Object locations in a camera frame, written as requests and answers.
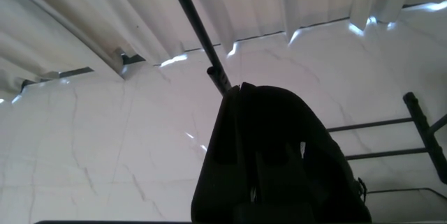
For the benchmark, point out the black garment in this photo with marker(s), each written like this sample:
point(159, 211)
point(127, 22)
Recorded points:
point(297, 119)

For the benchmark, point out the white curtain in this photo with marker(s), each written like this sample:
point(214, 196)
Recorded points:
point(104, 14)

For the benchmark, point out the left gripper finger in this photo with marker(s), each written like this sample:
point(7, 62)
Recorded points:
point(220, 182)

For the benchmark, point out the black clothes rack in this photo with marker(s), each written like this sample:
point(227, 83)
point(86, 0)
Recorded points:
point(195, 21)

